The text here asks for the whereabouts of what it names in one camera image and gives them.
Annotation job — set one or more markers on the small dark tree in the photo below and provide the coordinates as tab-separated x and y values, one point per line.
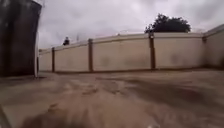
66	41

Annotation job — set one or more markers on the large dark tree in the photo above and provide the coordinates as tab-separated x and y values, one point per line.
168	24

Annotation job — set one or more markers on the dark building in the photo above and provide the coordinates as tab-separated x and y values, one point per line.
18	40

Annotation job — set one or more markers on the beige wall with brown posts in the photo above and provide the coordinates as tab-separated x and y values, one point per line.
121	53

